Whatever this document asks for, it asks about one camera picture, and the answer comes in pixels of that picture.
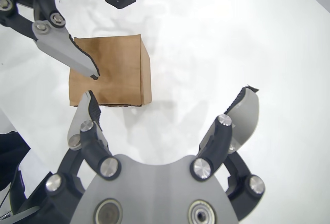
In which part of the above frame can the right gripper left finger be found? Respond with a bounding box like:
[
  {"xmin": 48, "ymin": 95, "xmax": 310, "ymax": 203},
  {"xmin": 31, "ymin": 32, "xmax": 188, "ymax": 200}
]
[{"xmin": 44, "ymin": 90, "xmax": 122, "ymax": 198}]

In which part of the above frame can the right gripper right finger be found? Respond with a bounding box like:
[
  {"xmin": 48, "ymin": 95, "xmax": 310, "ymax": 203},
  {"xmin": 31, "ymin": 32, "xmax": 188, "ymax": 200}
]
[{"xmin": 190, "ymin": 85, "xmax": 266, "ymax": 223}]

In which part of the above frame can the small brown carton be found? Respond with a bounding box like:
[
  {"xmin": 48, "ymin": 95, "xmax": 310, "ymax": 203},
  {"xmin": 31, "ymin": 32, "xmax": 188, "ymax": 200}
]
[{"xmin": 68, "ymin": 34, "xmax": 152, "ymax": 107}]

